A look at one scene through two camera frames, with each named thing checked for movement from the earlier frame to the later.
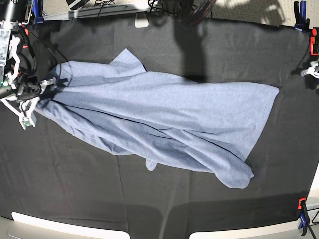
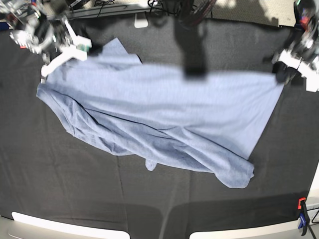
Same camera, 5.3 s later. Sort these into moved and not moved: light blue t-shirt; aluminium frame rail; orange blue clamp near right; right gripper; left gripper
Moved: light blue t-shirt; right gripper; left gripper
Not moved: orange blue clamp near right; aluminium frame rail
